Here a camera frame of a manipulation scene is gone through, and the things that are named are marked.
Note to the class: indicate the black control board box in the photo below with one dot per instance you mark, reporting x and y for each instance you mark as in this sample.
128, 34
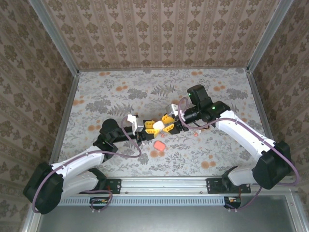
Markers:
99, 203
233, 202

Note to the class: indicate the white earbud charging case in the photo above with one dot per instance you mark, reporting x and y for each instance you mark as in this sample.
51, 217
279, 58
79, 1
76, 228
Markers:
158, 125

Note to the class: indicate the aluminium table end rail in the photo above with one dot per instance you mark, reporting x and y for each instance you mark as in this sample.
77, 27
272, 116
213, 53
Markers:
164, 69

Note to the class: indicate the aluminium corner post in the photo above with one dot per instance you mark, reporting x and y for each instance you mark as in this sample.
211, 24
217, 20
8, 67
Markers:
55, 38
269, 38

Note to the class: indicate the grey metal sheet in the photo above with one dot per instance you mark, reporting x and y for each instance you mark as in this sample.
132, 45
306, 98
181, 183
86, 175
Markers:
169, 220

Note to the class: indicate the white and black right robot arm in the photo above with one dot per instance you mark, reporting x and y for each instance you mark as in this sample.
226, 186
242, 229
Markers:
241, 131

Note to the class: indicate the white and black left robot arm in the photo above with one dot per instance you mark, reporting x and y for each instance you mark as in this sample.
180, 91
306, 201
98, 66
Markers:
79, 159

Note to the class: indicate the pink earbud charging case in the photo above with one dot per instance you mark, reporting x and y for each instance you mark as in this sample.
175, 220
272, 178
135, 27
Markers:
159, 146

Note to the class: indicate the aluminium table side rail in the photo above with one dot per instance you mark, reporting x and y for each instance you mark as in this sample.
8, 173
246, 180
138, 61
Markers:
65, 116
259, 106

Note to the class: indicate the aluminium frame beam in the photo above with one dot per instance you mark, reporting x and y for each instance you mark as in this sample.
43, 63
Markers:
164, 184

